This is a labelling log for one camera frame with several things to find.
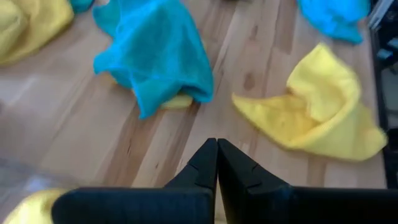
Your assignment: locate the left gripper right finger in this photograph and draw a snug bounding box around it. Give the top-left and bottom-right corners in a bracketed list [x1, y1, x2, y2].
[217, 138, 398, 224]

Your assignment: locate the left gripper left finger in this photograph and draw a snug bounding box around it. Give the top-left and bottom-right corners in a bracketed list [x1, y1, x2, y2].
[51, 138, 218, 224]

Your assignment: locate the yellow microfiber towel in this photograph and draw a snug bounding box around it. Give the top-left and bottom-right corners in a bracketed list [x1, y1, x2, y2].
[158, 93, 194, 110]
[0, 0, 75, 66]
[231, 42, 389, 162]
[1, 187, 68, 224]

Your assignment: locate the blue microfiber towel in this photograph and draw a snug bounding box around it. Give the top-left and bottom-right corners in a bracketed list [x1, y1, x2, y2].
[68, 0, 96, 14]
[92, 0, 215, 121]
[295, 0, 373, 45]

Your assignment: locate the black aluminium table frame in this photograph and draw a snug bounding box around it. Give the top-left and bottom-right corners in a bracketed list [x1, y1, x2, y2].
[368, 0, 398, 190]

